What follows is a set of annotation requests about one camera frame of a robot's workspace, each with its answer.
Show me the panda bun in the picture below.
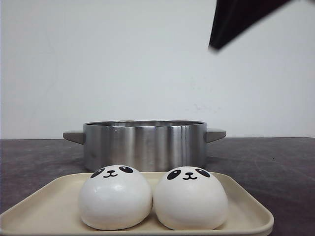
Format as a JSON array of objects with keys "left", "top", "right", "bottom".
[
  {"left": 153, "top": 166, "right": 228, "bottom": 230},
  {"left": 78, "top": 165, "right": 153, "bottom": 231}
]

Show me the beige rectangular tray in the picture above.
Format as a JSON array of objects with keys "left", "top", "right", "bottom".
[{"left": 0, "top": 173, "right": 274, "bottom": 236}]

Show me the stainless steel steamer pot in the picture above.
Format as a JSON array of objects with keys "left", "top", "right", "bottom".
[{"left": 63, "top": 120, "right": 226, "bottom": 172}]

